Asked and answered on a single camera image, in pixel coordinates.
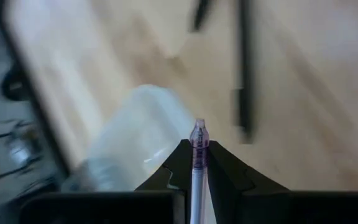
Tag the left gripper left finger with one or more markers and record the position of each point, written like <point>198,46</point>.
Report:
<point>179,168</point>

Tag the purple pen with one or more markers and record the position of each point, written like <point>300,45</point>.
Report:
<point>199,140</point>

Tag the clear plastic supply box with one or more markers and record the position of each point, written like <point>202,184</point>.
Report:
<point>141,133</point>

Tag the black pen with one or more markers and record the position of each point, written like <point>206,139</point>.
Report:
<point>201,15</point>
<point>245,77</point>

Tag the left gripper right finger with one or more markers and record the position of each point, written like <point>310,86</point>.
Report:
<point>228,174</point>

